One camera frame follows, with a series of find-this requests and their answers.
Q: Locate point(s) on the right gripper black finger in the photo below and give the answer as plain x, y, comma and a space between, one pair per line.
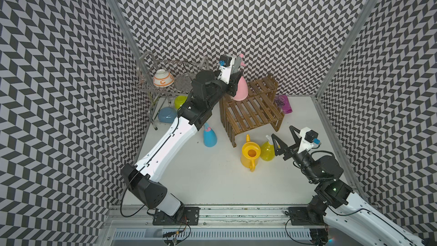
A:
296, 135
280, 147

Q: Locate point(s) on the wooden slatted shelf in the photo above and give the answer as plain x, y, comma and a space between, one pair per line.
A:
257, 110

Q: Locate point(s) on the pink spray bottle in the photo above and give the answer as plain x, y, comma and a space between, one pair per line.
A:
242, 87

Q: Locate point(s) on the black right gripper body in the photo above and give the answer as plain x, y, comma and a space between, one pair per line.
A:
303, 159

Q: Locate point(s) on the metal wire dish rack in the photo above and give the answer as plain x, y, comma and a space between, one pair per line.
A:
148, 63

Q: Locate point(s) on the blue spray bottle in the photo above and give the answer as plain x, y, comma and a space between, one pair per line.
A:
209, 136

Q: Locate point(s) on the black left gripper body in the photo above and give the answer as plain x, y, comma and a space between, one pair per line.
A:
231, 85

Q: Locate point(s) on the aluminium corner post left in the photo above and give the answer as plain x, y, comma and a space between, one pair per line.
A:
123, 20

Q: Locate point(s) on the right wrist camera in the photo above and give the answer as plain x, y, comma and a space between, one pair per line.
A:
309, 140

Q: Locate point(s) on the aluminium corner post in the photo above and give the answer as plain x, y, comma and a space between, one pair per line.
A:
338, 150
123, 20

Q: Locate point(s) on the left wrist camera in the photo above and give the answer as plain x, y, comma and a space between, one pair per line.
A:
229, 65

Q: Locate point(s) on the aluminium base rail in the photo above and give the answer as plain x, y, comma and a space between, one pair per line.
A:
219, 225

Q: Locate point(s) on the blue bowl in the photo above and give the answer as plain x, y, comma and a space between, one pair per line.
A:
167, 115

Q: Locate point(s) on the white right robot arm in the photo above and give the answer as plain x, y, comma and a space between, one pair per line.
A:
337, 203

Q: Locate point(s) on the aluminium corner post right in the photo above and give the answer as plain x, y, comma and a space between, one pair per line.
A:
338, 150

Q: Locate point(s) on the yellow watering can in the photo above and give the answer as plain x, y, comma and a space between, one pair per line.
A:
251, 152

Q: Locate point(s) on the yellow transparent spray bottle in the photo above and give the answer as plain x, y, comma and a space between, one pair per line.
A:
267, 149

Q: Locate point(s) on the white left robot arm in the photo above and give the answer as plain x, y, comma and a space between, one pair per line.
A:
142, 179

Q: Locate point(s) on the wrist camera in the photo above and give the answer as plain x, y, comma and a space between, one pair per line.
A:
229, 65
309, 140

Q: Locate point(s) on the lime green bowl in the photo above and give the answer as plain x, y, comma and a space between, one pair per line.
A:
179, 101

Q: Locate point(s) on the white orange patterned bowl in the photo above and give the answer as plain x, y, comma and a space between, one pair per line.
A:
163, 78

